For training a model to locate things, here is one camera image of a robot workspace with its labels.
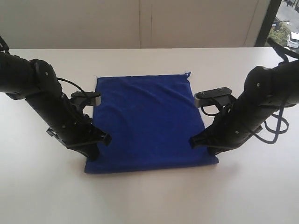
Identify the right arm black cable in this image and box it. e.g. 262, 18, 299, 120
252, 36, 299, 144

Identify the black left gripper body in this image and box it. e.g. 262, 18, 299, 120
45, 93, 102, 152

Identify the black window frame post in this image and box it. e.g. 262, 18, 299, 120
254, 0, 281, 47

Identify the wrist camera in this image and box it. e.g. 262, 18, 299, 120
194, 87, 232, 108
70, 91, 101, 108

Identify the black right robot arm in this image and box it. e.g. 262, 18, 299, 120
189, 60, 299, 155

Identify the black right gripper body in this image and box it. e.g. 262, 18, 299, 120
205, 98, 266, 152

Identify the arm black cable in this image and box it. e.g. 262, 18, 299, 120
252, 36, 299, 144
57, 78, 86, 93

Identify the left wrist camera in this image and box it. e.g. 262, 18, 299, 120
70, 91, 101, 108

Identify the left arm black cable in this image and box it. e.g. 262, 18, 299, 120
57, 78, 86, 93

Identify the blue towel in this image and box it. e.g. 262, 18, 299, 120
85, 73, 218, 174

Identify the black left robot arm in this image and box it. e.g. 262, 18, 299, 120
0, 52, 111, 161

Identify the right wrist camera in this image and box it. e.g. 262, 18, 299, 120
194, 87, 232, 108

